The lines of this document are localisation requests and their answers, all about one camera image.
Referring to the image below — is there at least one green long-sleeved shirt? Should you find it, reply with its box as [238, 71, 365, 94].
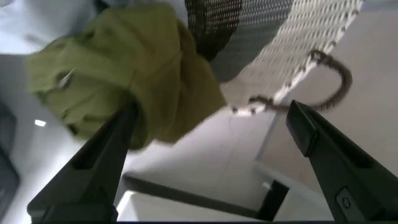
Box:
[26, 2, 227, 151]

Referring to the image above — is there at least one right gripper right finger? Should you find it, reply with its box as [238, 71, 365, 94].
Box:
[285, 99, 398, 223]

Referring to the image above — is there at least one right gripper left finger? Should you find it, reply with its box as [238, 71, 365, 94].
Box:
[26, 101, 139, 223]

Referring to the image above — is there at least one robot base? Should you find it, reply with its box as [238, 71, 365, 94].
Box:
[114, 173, 335, 223]

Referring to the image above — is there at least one white laundry basket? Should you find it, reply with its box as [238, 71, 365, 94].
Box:
[184, 0, 365, 116]

